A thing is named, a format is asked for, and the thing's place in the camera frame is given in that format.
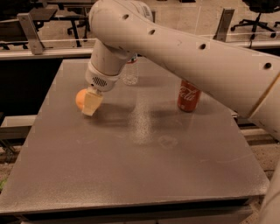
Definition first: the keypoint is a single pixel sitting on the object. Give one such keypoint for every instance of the right metal glass bracket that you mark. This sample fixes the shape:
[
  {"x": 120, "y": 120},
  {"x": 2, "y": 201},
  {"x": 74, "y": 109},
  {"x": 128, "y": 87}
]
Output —
[{"x": 223, "y": 26}]

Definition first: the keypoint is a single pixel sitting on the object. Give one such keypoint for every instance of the black office chair left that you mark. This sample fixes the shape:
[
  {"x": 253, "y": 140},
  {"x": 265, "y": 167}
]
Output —
[{"x": 80, "y": 11}]

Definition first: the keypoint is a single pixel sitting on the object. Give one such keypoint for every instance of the orange fruit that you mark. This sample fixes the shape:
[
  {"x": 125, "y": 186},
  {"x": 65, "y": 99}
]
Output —
[{"x": 80, "y": 98}]

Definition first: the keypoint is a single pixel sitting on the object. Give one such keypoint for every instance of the clear plastic water bottle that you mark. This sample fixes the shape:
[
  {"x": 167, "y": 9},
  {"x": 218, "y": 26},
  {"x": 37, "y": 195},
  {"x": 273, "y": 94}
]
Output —
[{"x": 130, "y": 73}]

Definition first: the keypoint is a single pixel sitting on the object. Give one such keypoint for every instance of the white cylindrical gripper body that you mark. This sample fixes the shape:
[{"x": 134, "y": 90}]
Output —
[{"x": 101, "y": 80}]

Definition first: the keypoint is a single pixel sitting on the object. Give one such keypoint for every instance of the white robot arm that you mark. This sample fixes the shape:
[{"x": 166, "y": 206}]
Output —
[{"x": 243, "y": 80}]

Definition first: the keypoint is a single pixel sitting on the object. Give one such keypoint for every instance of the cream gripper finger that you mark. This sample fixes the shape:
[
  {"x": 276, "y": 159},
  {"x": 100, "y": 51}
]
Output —
[{"x": 92, "y": 100}]

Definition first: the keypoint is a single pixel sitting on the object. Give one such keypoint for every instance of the glass barrier panel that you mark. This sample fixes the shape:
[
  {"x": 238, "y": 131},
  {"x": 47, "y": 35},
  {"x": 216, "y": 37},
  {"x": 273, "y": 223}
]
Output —
[{"x": 199, "y": 18}]

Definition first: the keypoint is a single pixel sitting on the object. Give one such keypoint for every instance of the metal glass bracket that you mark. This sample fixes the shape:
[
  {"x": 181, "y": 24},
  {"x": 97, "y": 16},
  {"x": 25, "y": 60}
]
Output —
[
  {"x": 223, "y": 26},
  {"x": 30, "y": 32}
]

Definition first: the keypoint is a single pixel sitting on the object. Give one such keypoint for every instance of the dark background desk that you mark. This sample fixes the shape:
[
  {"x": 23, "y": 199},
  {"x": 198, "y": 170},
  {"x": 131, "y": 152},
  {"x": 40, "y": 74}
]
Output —
[{"x": 41, "y": 11}]

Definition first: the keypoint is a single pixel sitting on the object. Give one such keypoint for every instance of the red Coca-Cola can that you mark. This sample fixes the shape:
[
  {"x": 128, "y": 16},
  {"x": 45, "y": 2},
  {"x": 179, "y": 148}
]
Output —
[{"x": 188, "y": 96}]

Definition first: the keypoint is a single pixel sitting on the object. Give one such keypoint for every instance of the left metal glass bracket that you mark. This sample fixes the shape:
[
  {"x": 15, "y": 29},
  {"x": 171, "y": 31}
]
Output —
[{"x": 30, "y": 32}]

